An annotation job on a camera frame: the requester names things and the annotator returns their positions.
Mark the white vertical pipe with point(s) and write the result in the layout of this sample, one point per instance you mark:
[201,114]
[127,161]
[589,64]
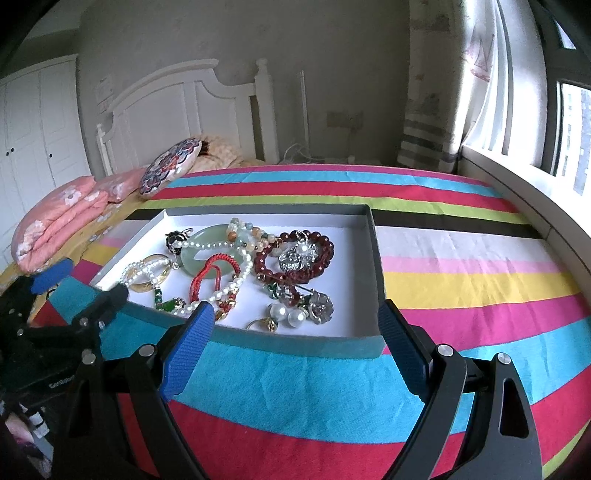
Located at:
[303,115]

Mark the silver rhinestone brooch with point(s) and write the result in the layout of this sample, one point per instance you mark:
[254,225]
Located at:
[293,259]

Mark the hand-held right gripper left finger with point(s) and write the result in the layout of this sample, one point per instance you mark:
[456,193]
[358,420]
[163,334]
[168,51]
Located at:
[189,350]

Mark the dark window frame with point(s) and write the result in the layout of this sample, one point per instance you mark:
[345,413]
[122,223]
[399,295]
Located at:
[551,60]

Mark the pin brooch with charms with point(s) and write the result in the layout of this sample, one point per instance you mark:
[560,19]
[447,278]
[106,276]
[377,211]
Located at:
[321,304]

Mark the gold bangle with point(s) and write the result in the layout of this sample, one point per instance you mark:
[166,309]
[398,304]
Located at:
[141,287]

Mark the round patterned cushion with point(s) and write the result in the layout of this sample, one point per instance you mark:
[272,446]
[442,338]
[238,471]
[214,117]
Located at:
[168,168]

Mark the wall socket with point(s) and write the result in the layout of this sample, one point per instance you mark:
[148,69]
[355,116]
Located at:
[344,121]

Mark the white window sill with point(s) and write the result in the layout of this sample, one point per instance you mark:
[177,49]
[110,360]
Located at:
[517,184]

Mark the white sheer curtain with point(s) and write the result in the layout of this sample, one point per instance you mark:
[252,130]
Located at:
[485,69]

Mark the green enamel charm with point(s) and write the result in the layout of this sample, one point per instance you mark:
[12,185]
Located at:
[168,305]

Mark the beige pillow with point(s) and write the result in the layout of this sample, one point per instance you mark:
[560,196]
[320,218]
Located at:
[221,152]

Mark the green jade bangle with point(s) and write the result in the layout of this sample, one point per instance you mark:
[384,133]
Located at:
[190,263]

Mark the white wardrobe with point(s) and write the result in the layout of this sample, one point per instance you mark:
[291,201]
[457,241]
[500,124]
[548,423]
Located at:
[32,138]

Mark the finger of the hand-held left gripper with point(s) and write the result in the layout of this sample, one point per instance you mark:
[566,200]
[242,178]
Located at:
[51,273]
[104,304]

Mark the striped colourful blanket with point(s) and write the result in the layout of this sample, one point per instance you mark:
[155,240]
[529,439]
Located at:
[461,277]

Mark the patterned beige curtain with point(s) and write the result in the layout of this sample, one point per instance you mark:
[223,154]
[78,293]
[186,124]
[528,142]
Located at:
[429,92]

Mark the grey-green cardboard box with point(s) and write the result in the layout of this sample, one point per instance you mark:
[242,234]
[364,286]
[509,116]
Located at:
[295,344]

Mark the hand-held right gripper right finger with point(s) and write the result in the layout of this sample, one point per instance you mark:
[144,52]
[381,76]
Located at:
[401,355]

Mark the pink floral quilt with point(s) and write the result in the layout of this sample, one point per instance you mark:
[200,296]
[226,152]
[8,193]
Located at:
[55,221]

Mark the white headboard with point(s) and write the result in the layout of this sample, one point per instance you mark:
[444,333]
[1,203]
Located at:
[161,106]

